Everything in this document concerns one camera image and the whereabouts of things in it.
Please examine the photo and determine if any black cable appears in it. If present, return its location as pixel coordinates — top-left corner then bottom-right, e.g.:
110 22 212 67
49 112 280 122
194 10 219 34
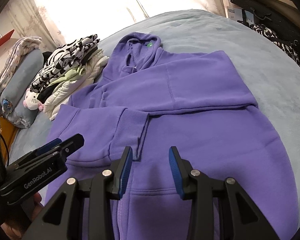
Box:
0 133 10 165

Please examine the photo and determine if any red wall decoration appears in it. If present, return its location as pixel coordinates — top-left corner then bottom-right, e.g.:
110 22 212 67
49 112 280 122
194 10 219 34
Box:
0 29 14 47

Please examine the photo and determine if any white folded garment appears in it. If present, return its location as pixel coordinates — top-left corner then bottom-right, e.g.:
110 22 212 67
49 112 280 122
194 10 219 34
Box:
43 49 109 121

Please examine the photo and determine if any person's left hand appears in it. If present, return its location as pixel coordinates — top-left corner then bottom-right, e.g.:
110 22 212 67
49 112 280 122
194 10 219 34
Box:
1 192 43 239

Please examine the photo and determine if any black fuzzy garment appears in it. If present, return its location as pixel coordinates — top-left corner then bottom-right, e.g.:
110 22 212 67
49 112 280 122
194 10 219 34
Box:
42 51 52 64

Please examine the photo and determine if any floral sheer curtain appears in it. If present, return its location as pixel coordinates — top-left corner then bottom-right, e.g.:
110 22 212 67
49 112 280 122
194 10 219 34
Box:
4 0 225 50

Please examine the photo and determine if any black white cloth by bed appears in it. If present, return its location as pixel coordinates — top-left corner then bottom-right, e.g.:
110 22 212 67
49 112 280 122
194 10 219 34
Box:
249 24 300 67

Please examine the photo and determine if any purple hoodie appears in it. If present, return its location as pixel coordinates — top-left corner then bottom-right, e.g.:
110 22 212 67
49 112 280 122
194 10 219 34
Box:
46 33 299 239

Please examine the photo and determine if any floral folded quilt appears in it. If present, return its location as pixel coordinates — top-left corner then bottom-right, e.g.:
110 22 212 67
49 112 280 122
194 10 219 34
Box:
0 36 42 88

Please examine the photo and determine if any white pink cat plush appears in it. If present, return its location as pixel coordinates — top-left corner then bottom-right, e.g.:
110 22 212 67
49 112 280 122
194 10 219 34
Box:
23 88 44 112

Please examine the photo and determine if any upper blue pillow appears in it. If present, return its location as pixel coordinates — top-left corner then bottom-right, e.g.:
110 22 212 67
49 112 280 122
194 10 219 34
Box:
0 49 44 115

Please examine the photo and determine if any black white patterned garment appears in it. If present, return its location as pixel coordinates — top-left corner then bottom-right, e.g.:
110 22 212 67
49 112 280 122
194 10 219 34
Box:
30 34 100 93

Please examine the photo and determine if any light green folded garment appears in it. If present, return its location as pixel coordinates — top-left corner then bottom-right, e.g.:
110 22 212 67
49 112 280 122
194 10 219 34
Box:
49 66 87 86

